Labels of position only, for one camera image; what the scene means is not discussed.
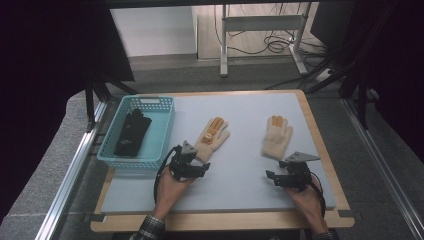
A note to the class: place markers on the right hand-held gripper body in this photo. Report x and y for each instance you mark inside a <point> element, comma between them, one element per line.
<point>296,175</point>

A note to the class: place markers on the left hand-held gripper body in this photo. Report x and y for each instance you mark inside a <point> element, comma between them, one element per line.
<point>181,166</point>

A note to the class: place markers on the plain beige glove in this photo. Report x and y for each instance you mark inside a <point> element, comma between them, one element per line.
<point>276,138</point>

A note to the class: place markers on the beige glove with orange pattern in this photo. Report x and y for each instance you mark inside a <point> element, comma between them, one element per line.
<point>211,136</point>

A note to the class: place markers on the light blue plastic basket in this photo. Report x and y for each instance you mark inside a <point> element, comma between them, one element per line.
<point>160,140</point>

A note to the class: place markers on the person's left hand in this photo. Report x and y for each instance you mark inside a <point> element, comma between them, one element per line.
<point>171,195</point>

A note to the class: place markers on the person's right hand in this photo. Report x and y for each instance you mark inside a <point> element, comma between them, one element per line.
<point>308,203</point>

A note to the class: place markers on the pale grey foam mat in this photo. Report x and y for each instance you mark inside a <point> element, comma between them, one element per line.
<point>240,176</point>

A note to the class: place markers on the black glove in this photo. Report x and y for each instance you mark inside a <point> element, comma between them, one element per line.
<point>131,133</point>

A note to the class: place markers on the black tripod stand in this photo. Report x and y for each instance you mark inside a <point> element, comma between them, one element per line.
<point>353,76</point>
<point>96,93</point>

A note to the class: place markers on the white panel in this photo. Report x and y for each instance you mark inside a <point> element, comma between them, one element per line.
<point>153,31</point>

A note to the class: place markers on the black curtain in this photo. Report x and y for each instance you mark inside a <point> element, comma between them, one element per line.
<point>396,66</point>
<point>43,66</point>

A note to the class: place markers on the aluminium rail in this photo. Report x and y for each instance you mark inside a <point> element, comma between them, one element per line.
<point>71,173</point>
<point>383,160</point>

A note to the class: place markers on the white metal desk frame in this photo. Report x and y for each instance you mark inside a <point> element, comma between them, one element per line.
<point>263,22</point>

